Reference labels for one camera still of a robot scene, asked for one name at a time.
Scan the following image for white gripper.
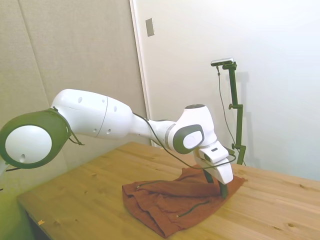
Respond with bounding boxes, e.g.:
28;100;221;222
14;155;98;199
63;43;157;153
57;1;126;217
196;157;234;199

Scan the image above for grey exterior camera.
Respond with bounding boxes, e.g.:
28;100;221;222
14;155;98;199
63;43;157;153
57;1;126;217
210;57;235;68

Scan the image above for grey wall switch plate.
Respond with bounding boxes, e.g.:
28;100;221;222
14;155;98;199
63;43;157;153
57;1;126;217
145;17;155;38

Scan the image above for black camera cable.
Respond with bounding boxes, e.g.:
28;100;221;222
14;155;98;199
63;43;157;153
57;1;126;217
216;65;238;151

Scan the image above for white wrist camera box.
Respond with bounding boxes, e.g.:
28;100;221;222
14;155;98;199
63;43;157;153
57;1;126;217
198;145;230;164

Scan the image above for white door frame trim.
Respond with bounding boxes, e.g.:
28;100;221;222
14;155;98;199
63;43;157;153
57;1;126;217
128;0;154;146

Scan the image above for rust red shorts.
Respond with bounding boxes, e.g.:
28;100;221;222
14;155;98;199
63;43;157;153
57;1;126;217
121;164;248;238

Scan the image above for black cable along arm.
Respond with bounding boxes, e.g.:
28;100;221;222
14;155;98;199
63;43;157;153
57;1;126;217
132;112;237;172

